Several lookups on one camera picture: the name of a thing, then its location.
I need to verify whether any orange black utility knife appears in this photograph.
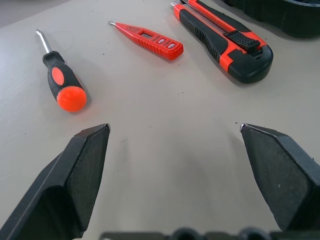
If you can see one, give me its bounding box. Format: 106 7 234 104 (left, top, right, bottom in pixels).
170 0 274 84

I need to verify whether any red voltage tester pen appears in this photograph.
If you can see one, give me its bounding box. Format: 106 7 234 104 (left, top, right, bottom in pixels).
107 20 185 61

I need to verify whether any black tool case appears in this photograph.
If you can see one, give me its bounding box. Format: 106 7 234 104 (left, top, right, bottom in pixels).
219 0 320 39

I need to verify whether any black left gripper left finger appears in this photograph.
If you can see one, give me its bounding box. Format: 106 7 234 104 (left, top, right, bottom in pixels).
0 123 112 240

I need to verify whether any orange black screwdriver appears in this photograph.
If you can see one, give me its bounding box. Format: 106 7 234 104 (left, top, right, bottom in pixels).
35 28 88 113

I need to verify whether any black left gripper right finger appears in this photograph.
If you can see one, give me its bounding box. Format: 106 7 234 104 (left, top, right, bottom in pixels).
239 123 320 233

